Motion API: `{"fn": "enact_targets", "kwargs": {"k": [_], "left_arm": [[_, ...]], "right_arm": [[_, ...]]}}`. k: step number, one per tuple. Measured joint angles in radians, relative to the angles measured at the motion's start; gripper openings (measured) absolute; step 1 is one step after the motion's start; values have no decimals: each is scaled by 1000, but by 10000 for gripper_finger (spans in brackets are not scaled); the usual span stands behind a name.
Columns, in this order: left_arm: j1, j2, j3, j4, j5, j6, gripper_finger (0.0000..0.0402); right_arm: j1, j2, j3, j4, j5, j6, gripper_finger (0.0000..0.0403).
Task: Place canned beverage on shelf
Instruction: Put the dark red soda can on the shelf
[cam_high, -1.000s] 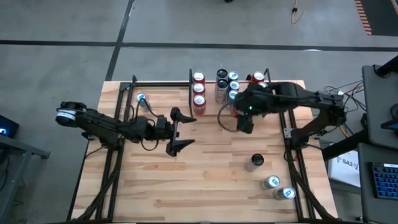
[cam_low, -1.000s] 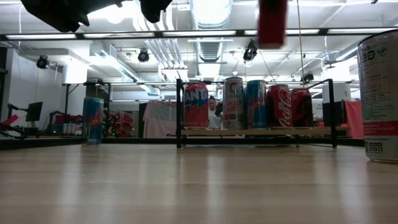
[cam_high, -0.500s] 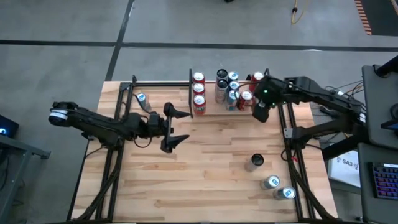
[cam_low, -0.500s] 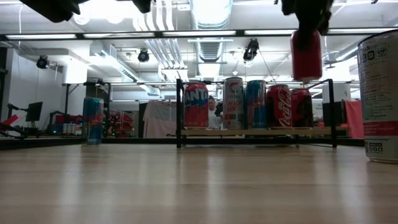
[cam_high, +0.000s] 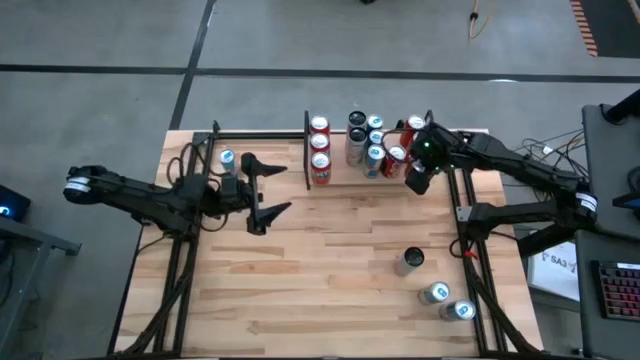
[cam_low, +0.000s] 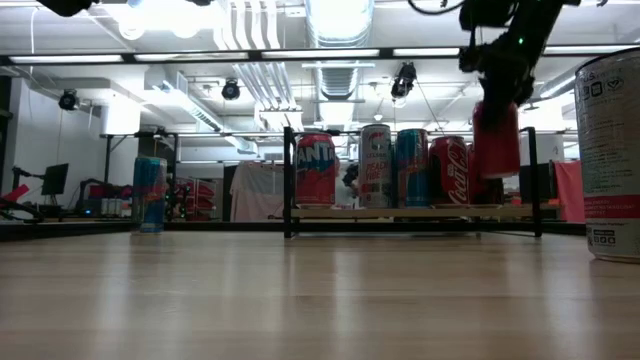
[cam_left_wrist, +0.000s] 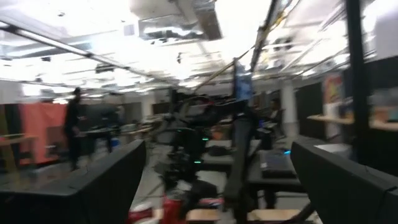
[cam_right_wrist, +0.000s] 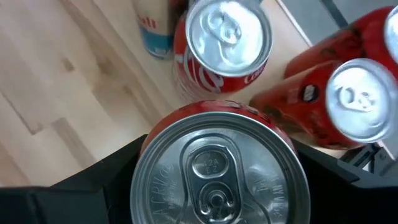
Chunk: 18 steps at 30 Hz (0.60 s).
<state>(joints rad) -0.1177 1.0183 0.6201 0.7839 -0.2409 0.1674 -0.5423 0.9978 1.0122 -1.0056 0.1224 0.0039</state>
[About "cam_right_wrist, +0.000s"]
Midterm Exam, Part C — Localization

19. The blue silver Red Bull can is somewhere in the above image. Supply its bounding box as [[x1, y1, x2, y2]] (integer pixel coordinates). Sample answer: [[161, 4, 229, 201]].
[[133, 0, 175, 60]]

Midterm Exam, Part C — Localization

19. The red Coca-Cola can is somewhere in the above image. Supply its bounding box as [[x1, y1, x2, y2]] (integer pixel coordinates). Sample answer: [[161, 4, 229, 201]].
[[172, 0, 274, 103], [248, 58, 398, 151], [284, 5, 398, 79]]

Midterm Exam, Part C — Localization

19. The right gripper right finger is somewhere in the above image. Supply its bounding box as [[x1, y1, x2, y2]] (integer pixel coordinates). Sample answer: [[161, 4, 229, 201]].
[[292, 139, 398, 224]]

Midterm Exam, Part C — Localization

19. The red soda can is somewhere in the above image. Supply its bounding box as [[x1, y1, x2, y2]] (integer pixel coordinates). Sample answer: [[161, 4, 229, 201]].
[[129, 100, 312, 224]]

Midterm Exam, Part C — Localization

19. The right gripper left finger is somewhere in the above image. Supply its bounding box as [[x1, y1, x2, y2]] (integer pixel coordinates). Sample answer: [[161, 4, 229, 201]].
[[0, 134, 149, 224]]

